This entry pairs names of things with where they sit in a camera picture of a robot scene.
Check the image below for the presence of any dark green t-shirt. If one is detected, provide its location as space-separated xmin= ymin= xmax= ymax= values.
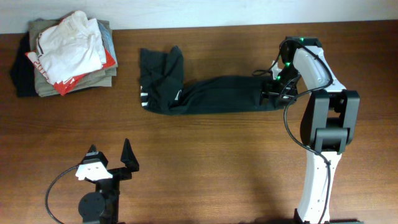
xmin=139 ymin=46 xmax=286 ymax=116

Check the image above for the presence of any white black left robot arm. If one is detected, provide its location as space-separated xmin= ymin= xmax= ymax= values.
xmin=75 ymin=139 xmax=139 ymax=224

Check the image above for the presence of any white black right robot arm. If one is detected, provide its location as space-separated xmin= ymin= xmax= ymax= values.
xmin=262 ymin=37 xmax=360 ymax=223

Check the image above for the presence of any olive grey folded garment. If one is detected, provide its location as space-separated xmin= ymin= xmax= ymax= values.
xmin=28 ymin=19 xmax=117 ymax=97

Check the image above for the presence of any black folded garment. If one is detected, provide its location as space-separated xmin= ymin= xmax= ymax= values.
xmin=9 ymin=32 xmax=38 ymax=97

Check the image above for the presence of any blue denim folded garment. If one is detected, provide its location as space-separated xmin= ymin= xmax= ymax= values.
xmin=98 ymin=20 xmax=118 ymax=67

